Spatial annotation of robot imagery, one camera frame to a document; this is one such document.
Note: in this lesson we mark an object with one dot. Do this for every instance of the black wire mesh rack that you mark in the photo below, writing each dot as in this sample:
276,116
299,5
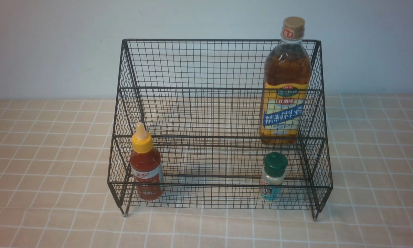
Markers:
200,100

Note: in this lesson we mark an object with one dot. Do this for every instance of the red ketchup bottle yellow cap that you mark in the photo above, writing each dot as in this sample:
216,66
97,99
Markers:
146,165

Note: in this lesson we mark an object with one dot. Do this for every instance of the large cooking oil bottle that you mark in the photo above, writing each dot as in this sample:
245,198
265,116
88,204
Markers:
287,73

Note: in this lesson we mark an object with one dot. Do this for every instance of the beige checkered tablecloth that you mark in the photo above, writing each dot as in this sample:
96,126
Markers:
53,190

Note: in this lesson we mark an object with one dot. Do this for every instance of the small green-capped spice jar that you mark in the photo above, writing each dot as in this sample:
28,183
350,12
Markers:
273,174

